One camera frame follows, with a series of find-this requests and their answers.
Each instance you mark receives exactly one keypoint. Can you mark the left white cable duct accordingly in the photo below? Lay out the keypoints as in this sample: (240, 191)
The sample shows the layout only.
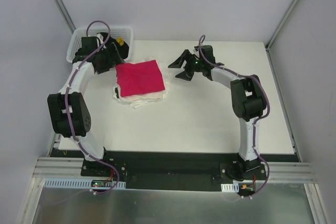
(82, 184)

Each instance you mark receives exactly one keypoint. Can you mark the right white cable duct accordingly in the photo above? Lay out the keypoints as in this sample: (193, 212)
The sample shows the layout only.
(230, 188)

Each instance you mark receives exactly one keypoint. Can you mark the pink t shirt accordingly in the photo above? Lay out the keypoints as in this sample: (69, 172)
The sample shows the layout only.
(139, 78)

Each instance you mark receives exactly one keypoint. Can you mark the aluminium frame post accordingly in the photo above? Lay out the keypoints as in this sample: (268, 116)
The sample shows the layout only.
(284, 19)
(65, 15)

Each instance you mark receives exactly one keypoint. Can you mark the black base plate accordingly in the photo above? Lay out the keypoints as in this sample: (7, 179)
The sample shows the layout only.
(176, 171)

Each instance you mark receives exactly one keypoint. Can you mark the white t shirt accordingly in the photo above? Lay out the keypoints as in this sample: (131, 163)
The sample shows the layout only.
(137, 101)

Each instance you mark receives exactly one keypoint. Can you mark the right aluminium frame post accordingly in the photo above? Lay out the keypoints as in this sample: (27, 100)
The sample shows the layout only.
(284, 19)

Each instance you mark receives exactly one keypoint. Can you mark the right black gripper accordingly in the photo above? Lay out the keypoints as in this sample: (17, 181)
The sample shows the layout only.
(189, 65)

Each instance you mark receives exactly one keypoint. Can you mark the white cable duct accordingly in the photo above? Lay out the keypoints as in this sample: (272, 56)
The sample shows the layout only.
(230, 188)
(82, 184)

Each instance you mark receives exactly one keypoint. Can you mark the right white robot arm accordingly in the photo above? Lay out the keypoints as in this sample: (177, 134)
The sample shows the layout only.
(249, 102)

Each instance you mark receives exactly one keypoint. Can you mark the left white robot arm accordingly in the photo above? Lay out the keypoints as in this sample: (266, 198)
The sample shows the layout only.
(68, 111)

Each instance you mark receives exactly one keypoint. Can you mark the white plastic laundry basket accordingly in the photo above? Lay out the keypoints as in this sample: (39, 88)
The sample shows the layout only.
(124, 32)

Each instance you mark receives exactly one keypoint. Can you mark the black t shirt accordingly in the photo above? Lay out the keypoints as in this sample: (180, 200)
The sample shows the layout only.
(115, 50)

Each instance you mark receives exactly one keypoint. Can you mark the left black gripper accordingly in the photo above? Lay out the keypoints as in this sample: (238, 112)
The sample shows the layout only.
(114, 51)

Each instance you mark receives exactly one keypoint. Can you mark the left aluminium frame post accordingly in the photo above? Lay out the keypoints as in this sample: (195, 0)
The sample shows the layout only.
(65, 15)

